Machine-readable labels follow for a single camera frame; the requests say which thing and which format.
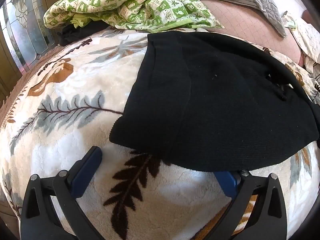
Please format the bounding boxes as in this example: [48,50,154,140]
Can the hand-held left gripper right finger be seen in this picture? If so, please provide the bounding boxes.
[200,169,288,240]

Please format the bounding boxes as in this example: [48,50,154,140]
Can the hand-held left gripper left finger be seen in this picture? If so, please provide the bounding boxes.
[20,145,105,240]

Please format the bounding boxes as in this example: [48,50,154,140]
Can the black pants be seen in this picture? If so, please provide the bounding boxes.
[109,31,320,172]

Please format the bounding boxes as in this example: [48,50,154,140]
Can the leaf print fleece blanket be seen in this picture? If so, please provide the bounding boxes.
[0,26,320,240]

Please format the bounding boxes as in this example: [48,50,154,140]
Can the dark cloth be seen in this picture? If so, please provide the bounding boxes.
[57,20,113,46]

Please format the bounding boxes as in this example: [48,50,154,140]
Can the stained glass window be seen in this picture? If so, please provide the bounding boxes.
[0,0,55,73]

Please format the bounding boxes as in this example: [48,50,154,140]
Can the pink mattress sheet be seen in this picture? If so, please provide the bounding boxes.
[200,0,304,67]

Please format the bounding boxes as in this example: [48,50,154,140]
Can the white floral cloth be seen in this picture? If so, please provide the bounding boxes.
[290,15,320,74]

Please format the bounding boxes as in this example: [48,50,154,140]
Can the green checked quilt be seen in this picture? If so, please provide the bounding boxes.
[43,0,225,33]

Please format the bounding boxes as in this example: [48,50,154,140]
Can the pale green cloth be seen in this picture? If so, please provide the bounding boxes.
[282,11,298,30]

